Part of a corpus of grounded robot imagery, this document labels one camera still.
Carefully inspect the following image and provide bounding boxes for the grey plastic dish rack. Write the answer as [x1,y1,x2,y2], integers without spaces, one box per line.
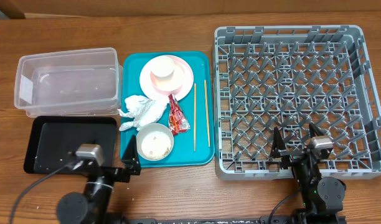
[213,25,381,180]

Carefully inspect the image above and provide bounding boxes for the red snack wrapper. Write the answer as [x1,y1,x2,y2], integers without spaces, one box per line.
[169,94,191,136]

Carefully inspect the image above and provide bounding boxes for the black plastic tray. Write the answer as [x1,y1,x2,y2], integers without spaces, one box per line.
[24,116,117,174]

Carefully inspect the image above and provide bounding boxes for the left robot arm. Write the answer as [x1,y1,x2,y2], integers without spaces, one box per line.
[56,136,141,224]

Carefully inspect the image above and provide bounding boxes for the white tissue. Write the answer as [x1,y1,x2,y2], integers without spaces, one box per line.
[118,95,167,131]

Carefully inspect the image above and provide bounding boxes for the teal plastic tray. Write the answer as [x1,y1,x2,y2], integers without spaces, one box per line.
[122,51,215,168]

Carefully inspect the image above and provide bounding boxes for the clear plastic bin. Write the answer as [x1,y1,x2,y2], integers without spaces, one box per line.
[14,47,123,117]

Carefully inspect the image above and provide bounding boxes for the pink bowl under cup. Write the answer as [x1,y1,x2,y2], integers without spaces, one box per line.
[150,60,185,91]

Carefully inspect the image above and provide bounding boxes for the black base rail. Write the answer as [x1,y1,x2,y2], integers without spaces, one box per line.
[106,214,347,224]

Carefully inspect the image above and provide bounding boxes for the pink plate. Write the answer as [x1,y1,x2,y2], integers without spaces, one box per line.
[139,55,194,102]

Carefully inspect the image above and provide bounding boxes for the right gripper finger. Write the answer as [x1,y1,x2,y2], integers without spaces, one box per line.
[270,127,286,158]
[309,123,324,138]

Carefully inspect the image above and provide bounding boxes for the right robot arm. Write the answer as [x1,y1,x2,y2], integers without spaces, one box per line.
[267,123,346,223]

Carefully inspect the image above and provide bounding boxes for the grey bowl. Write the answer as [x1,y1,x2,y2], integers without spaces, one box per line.
[136,123,174,161]

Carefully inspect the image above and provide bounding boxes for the cream cup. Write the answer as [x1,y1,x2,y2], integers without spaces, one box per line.
[150,55,174,78]

